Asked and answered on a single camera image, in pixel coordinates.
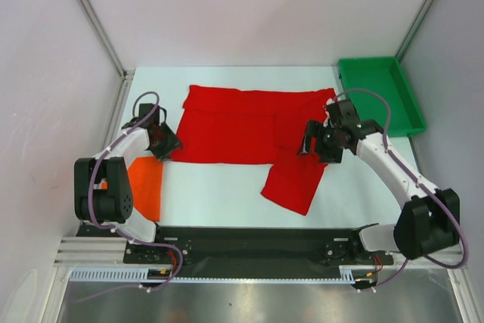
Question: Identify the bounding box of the orange folded t-shirt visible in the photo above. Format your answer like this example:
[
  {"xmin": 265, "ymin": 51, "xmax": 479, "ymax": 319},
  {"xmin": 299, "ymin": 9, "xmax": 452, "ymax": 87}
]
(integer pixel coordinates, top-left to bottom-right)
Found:
[{"xmin": 101, "ymin": 155, "xmax": 164, "ymax": 222}]

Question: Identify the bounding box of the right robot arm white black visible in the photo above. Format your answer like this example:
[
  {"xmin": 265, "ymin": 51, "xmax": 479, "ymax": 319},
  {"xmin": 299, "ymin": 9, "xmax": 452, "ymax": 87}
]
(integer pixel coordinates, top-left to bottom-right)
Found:
[{"xmin": 299, "ymin": 99, "xmax": 461, "ymax": 263}]

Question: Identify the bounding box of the white slotted cable duct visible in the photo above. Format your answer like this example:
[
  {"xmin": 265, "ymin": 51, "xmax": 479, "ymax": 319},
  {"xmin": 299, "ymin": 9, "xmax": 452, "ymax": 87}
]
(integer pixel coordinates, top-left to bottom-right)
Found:
[{"xmin": 70, "ymin": 266, "xmax": 178, "ymax": 281}]

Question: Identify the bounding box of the aluminium front rail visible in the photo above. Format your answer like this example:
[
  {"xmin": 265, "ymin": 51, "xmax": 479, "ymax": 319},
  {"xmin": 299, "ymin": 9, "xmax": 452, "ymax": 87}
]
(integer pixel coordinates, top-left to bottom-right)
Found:
[{"xmin": 54, "ymin": 237, "xmax": 126, "ymax": 267}]

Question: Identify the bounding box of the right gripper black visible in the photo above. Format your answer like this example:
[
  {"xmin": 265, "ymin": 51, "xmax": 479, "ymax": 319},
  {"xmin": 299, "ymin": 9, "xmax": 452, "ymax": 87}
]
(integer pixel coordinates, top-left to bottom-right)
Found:
[{"xmin": 296, "ymin": 119, "xmax": 343, "ymax": 164}]

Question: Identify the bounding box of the green plastic tray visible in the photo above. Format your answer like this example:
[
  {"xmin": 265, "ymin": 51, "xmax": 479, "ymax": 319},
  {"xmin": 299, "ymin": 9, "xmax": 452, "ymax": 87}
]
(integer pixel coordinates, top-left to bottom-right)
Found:
[{"xmin": 338, "ymin": 57, "xmax": 427, "ymax": 137}]

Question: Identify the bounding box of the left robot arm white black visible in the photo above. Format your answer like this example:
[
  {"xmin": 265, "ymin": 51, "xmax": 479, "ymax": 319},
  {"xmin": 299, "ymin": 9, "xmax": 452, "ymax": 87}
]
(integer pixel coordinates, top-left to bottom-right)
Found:
[{"xmin": 74, "ymin": 103, "xmax": 182, "ymax": 262}]

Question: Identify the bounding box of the aluminium frame rail left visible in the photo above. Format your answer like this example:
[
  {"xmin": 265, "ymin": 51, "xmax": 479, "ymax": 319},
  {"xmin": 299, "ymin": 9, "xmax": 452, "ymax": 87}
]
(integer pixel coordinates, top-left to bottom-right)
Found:
[{"xmin": 76, "ymin": 0, "xmax": 127, "ymax": 129}]

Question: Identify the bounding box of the red t-shirt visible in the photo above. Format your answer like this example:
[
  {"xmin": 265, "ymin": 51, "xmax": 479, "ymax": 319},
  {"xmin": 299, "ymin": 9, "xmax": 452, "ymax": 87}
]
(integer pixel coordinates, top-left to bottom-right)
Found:
[{"xmin": 171, "ymin": 85, "xmax": 336, "ymax": 216}]

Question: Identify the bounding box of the aluminium frame post right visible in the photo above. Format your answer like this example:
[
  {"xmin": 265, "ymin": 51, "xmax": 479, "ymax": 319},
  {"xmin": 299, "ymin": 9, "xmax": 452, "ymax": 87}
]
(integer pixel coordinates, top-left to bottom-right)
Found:
[{"xmin": 395, "ymin": 0, "xmax": 436, "ymax": 62}]

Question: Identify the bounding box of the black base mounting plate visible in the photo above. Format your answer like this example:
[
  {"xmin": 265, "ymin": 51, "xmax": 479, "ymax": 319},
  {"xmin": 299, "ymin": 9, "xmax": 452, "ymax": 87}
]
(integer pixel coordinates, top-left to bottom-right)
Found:
[{"xmin": 78, "ymin": 224, "xmax": 405, "ymax": 281}]

